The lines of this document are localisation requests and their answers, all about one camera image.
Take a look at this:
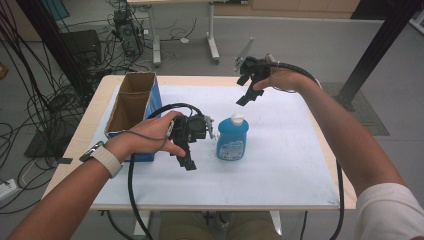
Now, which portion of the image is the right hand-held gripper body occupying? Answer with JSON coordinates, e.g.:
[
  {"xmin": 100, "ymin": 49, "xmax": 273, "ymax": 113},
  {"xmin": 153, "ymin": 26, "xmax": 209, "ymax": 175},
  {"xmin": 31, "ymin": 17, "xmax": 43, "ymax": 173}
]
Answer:
[{"xmin": 234, "ymin": 36, "xmax": 279, "ymax": 93}]

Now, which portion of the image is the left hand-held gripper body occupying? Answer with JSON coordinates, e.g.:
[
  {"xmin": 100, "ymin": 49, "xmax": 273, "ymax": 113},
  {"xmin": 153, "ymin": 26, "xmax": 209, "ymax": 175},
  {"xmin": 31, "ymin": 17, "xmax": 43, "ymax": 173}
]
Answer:
[{"xmin": 168, "ymin": 114, "xmax": 218, "ymax": 145}]

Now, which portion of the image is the blue bottle with white cap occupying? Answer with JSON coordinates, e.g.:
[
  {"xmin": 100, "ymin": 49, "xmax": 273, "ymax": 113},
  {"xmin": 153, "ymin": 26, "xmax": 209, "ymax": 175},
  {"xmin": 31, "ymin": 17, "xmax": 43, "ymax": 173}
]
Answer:
[{"xmin": 215, "ymin": 113, "xmax": 250, "ymax": 162}]

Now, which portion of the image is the blue cardboard box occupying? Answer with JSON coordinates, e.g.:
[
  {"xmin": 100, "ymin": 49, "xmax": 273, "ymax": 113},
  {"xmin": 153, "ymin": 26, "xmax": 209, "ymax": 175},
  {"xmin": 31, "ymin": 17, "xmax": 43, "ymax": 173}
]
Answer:
[{"xmin": 104, "ymin": 71, "xmax": 163, "ymax": 163}]

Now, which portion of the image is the person's right hand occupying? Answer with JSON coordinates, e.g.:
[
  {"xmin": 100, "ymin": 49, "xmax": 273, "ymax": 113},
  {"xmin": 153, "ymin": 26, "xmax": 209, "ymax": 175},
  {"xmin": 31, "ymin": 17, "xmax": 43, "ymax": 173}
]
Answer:
[{"xmin": 252, "ymin": 64, "xmax": 318, "ymax": 95}]

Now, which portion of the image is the person's left hand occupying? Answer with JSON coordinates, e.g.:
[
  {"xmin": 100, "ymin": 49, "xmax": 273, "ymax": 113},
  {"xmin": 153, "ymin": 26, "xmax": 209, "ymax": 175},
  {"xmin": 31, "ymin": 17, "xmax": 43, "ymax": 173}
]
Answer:
[{"xmin": 105, "ymin": 110, "xmax": 188, "ymax": 163}]

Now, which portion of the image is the white table mat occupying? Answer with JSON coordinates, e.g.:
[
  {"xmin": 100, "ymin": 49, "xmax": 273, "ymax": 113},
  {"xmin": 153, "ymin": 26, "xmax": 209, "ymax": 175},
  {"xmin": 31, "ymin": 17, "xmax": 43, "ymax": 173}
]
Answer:
[{"xmin": 91, "ymin": 84, "xmax": 341, "ymax": 212}]

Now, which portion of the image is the white table leg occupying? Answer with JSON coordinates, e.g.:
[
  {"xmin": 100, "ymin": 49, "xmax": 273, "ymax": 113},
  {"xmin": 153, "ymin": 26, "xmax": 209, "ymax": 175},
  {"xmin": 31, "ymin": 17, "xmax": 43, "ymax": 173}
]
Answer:
[
  {"xmin": 133, "ymin": 209, "xmax": 152, "ymax": 236},
  {"xmin": 269, "ymin": 210, "xmax": 284, "ymax": 236}
]

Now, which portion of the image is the wristwatch with white band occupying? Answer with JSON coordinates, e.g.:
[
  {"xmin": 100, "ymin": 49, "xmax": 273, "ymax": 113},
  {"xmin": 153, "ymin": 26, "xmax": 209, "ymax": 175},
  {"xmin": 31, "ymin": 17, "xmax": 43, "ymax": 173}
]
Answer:
[{"xmin": 79, "ymin": 140, "xmax": 124, "ymax": 179}]

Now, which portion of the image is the black computer tower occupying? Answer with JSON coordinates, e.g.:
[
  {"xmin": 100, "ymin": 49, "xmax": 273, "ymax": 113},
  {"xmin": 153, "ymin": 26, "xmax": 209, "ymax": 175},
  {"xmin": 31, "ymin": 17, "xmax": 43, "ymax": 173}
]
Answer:
[{"xmin": 113, "ymin": 8, "xmax": 145, "ymax": 58}]

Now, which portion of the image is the black box device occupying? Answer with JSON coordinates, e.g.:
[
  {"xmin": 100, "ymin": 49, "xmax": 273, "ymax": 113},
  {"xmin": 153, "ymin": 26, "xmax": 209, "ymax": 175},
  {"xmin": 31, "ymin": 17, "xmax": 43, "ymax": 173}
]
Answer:
[{"xmin": 61, "ymin": 29, "xmax": 103, "ymax": 68}]

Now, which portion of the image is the teal panel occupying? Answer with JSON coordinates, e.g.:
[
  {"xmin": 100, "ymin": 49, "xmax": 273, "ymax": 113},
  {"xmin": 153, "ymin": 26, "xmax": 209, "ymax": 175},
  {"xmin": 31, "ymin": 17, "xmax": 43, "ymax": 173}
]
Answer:
[{"xmin": 39, "ymin": 0, "xmax": 71, "ymax": 21}]

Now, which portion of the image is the white power strip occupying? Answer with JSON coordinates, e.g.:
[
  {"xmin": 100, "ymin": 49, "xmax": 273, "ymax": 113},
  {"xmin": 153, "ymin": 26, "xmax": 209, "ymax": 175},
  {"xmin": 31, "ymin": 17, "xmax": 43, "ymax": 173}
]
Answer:
[{"xmin": 0, "ymin": 178, "xmax": 19, "ymax": 203}]

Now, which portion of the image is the white shirt sleeve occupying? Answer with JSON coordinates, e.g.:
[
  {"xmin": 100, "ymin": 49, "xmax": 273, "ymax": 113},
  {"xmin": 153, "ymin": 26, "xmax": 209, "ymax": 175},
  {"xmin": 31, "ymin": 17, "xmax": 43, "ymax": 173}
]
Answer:
[{"xmin": 353, "ymin": 182, "xmax": 424, "ymax": 240}]

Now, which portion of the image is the right gripper grey wrist cord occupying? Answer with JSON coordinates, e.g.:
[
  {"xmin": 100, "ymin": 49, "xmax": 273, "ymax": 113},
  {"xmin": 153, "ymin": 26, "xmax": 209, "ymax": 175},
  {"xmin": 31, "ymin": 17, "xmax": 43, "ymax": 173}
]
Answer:
[{"xmin": 272, "ymin": 85, "xmax": 298, "ymax": 95}]

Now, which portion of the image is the gripper grey wrist cord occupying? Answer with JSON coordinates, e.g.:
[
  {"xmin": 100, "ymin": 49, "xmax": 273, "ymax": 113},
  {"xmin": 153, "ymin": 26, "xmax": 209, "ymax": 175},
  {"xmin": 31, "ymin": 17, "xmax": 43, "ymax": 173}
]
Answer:
[
  {"xmin": 120, "ymin": 129, "xmax": 169, "ymax": 153},
  {"xmin": 272, "ymin": 85, "xmax": 298, "ymax": 95}
]

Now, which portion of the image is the left gripper grey wrist cord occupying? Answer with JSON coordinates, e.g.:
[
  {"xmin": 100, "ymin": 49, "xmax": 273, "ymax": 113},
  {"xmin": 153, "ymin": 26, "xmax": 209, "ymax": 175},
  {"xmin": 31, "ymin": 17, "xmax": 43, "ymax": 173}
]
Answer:
[{"xmin": 120, "ymin": 129, "xmax": 169, "ymax": 153}]

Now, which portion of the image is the tangle of black floor cables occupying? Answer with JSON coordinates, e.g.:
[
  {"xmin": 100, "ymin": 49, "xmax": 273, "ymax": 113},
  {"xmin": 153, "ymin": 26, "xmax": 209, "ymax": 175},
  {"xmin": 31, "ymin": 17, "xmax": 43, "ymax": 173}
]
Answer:
[{"xmin": 0, "ymin": 0, "xmax": 151, "ymax": 214}]

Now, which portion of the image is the black metal stand post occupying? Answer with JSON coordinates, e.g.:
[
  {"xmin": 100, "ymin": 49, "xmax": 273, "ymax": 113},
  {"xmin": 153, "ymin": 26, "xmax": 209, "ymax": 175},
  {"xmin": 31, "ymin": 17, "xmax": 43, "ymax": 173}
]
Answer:
[
  {"xmin": 14, "ymin": 0, "xmax": 96, "ymax": 101},
  {"xmin": 333, "ymin": 0, "xmax": 424, "ymax": 113}
]

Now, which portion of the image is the thin black hanging cable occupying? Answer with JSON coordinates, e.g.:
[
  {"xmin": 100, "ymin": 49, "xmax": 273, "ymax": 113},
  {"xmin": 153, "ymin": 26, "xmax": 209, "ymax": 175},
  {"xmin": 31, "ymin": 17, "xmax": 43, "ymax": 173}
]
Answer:
[{"xmin": 299, "ymin": 210, "xmax": 308, "ymax": 240}]

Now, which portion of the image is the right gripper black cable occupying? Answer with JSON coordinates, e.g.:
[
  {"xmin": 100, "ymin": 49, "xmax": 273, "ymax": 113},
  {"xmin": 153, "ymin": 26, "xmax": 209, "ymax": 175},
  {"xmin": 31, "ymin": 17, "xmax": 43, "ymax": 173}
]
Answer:
[{"xmin": 264, "ymin": 61, "xmax": 345, "ymax": 240}]

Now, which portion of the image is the black stand base plate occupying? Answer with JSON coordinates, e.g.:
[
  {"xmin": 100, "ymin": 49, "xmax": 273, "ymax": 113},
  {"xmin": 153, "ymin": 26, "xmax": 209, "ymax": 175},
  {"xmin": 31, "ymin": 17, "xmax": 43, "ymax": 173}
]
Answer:
[{"xmin": 23, "ymin": 118, "xmax": 79, "ymax": 159}]

